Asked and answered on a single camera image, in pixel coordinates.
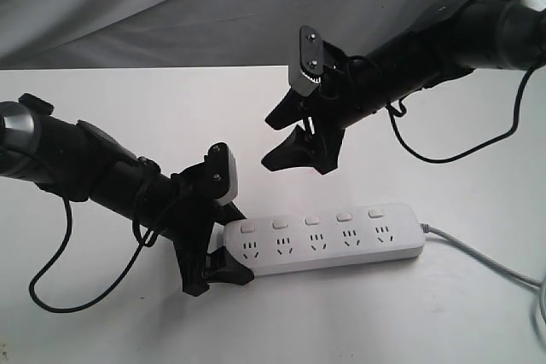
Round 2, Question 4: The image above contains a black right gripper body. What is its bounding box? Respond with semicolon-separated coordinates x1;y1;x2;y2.
315;0;503;174

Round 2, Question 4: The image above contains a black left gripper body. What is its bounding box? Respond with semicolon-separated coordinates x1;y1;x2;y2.
32;115;220;296

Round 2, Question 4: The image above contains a white five-socket power strip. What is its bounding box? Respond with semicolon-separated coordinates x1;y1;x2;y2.
224;203;425;276

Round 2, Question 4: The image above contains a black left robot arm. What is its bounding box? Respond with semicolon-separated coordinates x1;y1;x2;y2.
1;94;254;296

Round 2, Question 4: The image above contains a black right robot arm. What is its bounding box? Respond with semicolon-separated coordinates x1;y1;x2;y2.
262;0;545;174

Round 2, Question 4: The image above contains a grey backdrop cloth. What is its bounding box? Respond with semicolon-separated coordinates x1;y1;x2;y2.
1;0;437;69

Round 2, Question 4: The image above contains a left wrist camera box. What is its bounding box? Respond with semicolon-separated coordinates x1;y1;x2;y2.
206;142;238;206

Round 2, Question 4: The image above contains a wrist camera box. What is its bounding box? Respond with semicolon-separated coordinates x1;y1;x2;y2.
206;142;238;206
288;26;324;97

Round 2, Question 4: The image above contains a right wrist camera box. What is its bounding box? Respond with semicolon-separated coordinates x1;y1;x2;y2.
288;26;324;97

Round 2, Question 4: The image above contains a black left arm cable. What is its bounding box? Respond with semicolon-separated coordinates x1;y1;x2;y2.
27;154;180;313

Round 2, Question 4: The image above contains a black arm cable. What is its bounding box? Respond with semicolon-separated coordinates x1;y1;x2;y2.
345;52;538;164
27;154;180;313

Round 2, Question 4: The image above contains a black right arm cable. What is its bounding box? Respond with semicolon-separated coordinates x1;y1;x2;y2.
345;52;538;164

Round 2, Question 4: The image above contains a grey power cable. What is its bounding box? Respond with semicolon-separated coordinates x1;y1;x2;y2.
417;222;546;339

